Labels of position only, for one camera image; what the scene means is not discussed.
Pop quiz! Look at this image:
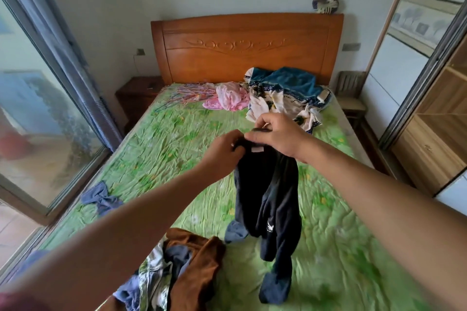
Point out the person's left hand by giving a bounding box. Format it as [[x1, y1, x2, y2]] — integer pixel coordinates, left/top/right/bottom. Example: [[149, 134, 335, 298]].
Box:
[[198, 129, 247, 184]]

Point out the person's right hand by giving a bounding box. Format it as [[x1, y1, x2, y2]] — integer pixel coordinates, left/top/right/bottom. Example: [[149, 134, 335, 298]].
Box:
[[243, 113, 316, 164]]

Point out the dark navy clothes pile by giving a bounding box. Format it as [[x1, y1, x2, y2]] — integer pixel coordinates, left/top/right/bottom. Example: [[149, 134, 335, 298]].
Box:
[[224, 138, 304, 306]]

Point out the pink cloth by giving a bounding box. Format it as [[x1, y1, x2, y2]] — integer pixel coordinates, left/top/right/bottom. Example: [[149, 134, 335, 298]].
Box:
[[202, 82, 251, 112]]

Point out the brown fleece garment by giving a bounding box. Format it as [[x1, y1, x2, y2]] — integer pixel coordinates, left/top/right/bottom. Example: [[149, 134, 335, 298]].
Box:
[[166, 227, 227, 311]]

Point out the wooden wardrobe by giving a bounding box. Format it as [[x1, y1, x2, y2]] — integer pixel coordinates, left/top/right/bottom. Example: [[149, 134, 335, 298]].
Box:
[[361, 0, 467, 217]]

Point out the person's left forearm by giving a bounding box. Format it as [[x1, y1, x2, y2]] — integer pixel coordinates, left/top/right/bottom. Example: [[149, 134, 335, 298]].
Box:
[[0, 165, 216, 311]]

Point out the person's right forearm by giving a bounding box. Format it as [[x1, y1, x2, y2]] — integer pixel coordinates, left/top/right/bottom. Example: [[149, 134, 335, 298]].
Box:
[[299, 138, 467, 311]]

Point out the person's red shirt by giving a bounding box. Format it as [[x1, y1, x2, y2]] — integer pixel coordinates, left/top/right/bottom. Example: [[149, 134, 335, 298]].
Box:
[[0, 292, 52, 311]]

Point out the teal plush blanket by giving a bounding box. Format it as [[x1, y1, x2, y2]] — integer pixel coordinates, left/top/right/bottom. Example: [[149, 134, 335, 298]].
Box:
[[250, 66, 329, 102]]

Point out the bundle of clothes hangers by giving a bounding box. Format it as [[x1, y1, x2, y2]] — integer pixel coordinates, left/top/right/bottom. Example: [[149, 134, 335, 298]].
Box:
[[157, 82, 218, 113]]

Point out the small wooden chair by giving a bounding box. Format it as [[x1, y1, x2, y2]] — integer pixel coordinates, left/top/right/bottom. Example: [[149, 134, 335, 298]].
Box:
[[334, 70, 368, 129]]

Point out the dark wooden nightstand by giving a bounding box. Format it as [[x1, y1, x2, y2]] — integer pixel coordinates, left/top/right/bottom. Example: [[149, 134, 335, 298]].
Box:
[[115, 76, 165, 133]]

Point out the green floral bedsheet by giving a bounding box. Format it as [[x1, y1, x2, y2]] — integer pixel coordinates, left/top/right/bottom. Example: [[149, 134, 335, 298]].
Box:
[[36, 83, 431, 311]]

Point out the sliding glass balcony door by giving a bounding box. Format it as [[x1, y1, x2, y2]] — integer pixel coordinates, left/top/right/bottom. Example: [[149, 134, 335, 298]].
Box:
[[0, 0, 112, 226]]

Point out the blue curtain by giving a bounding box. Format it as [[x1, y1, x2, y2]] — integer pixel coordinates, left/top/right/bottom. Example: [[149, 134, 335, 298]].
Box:
[[0, 0, 123, 153]]

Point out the red plant pot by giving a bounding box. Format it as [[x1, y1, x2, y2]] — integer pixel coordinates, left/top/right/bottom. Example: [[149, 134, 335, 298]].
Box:
[[0, 128, 34, 160]]

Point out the wooden bed frame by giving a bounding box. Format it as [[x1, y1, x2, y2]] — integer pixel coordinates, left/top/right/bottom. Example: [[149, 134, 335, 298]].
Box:
[[150, 12, 345, 86]]

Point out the white plug with cable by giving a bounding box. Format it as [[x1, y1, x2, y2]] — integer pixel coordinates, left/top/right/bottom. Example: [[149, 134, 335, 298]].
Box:
[[133, 48, 146, 76]]

